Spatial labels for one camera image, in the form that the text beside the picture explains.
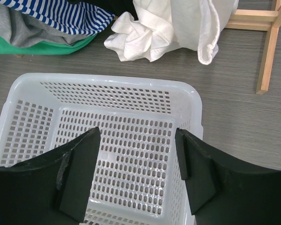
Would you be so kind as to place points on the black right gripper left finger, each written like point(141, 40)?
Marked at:
point(52, 188)

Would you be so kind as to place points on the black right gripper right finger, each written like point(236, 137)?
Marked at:
point(224, 190)

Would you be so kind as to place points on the green tank top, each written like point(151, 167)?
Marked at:
point(44, 48)

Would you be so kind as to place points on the grey tank top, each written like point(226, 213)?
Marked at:
point(21, 30)

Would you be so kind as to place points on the blue striped tank top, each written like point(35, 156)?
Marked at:
point(74, 19)

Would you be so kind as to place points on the white tank top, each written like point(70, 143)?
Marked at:
point(167, 25)

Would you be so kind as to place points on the white plastic laundry basket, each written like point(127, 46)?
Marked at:
point(137, 178)

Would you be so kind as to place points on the wooden clothes rack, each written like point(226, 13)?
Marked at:
point(261, 20)

